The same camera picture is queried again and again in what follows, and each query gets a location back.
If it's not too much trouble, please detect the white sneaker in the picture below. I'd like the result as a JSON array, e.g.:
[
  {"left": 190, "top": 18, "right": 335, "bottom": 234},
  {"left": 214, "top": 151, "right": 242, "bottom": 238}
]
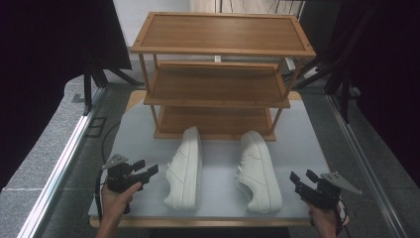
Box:
[
  {"left": 162, "top": 126, "right": 204, "bottom": 213},
  {"left": 235, "top": 130, "right": 284, "bottom": 214}
]

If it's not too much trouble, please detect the wooden three-tier shoe rack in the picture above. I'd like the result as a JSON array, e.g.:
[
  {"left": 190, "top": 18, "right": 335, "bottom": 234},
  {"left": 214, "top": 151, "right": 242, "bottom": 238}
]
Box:
[{"left": 130, "top": 11, "right": 317, "bottom": 143}]

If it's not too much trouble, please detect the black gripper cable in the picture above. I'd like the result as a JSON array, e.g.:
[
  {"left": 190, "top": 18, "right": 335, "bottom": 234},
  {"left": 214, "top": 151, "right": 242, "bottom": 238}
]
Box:
[
  {"left": 94, "top": 120, "right": 122, "bottom": 222},
  {"left": 334, "top": 197, "right": 353, "bottom": 238}
]

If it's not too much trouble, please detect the white power strip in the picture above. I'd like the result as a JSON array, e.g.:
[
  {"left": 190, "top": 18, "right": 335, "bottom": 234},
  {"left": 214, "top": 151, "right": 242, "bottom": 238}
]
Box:
[{"left": 284, "top": 57, "right": 320, "bottom": 80}]

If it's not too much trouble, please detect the dark curtain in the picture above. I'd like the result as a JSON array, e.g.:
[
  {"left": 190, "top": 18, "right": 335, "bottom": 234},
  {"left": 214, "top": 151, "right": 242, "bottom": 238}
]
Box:
[
  {"left": 0, "top": 0, "right": 133, "bottom": 192},
  {"left": 325, "top": 0, "right": 420, "bottom": 187}
]

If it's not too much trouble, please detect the black metal stand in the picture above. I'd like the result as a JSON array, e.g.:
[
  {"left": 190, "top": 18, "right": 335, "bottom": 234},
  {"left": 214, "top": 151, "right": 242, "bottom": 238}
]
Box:
[
  {"left": 292, "top": 0, "right": 368, "bottom": 124},
  {"left": 82, "top": 49, "right": 145, "bottom": 117}
]

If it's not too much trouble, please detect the person's left hand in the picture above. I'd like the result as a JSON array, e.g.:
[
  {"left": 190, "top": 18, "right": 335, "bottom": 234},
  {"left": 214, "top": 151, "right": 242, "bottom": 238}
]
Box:
[{"left": 100, "top": 180, "right": 144, "bottom": 230}]

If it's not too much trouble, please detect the aluminium rail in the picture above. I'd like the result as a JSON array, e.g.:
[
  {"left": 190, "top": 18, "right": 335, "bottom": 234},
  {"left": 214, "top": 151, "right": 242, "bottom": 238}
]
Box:
[
  {"left": 16, "top": 86, "right": 107, "bottom": 238},
  {"left": 326, "top": 93, "right": 407, "bottom": 238}
]

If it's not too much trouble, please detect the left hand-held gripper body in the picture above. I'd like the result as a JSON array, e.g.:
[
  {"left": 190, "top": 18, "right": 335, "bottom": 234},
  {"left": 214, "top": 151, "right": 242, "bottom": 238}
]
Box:
[{"left": 101, "top": 153, "right": 151, "bottom": 214}]

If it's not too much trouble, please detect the person's right hand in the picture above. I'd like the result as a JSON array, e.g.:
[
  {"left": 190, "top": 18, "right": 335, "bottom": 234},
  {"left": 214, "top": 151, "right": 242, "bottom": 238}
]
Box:
[{"left": 306, "top": 199, "right": 343, "bottom": 238}]

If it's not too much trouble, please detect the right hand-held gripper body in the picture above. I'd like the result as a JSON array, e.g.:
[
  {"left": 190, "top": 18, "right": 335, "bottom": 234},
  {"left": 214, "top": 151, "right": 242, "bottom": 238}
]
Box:
[{"left": 294, "top": 171, "right": 363, "bottom": 210}]

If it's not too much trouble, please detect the black floor socket plate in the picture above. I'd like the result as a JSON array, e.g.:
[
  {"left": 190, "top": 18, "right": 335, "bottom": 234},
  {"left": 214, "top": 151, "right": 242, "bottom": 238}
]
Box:
[{"left": 85, "top": 116, "right": 108, "bottom": 139}]

